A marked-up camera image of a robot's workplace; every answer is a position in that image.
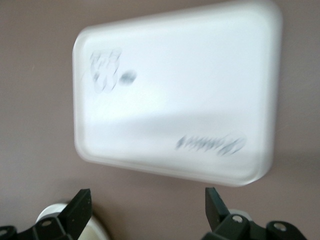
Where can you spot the brown table cover mat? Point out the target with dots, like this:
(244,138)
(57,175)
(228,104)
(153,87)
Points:
(35,100)

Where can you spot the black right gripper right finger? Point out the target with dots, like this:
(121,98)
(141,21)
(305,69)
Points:
(217,217)

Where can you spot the cream round plate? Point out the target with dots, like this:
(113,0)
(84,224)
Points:
(50,208)

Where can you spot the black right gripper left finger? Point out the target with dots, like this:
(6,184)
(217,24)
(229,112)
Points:
(72,217)

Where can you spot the cream rabbit print tray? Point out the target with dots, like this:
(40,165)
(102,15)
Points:
(175,87)

